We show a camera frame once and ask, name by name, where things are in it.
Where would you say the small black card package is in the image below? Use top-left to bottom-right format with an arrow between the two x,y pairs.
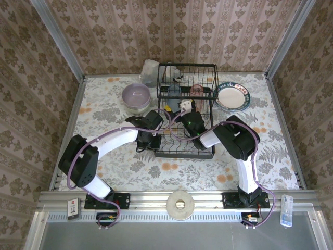
67,198 -> 81,221

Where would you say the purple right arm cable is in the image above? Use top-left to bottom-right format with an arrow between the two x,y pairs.
166,109 -> 277,230

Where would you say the pink translucent plastic cup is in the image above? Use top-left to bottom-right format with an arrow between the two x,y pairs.
189,83 -> 205,111

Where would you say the black wire dish rack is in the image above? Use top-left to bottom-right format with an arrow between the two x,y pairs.
153,63 -> 219,159

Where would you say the white tape roll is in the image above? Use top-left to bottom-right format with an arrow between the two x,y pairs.
166,191 -> 195,221

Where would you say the aluminium frame side rail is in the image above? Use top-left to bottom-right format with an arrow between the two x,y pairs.
48,77 -> 88,192
266,74 -> 306,190

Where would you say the grey metal panel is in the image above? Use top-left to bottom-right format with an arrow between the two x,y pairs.
24,210 -> 332,250

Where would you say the aluminium frame post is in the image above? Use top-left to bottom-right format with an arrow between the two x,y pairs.
265,0 -> 319,79
31,0 -> 86,81

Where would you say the purple ceramic bowl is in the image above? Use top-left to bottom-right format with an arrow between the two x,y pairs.
122,83 -> 151,109

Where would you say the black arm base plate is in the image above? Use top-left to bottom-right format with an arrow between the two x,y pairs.
221,192 -> 270,209
84,192 -> 131,210

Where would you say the aluminium mounting rail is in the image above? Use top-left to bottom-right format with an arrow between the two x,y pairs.
36,190 -> 319,213

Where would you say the blue translucent plastic cup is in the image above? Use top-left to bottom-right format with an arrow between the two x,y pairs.
166,83 -> 183,111

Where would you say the clear plastic small box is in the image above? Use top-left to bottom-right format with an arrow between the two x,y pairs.
279,194 -> 294,228

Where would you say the small connector board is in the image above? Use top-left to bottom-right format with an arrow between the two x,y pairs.
96,212 -> 118,226
241,212 -> 263,224

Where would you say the plate with green lettered band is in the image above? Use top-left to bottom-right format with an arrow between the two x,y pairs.
213,81 -> 251,113

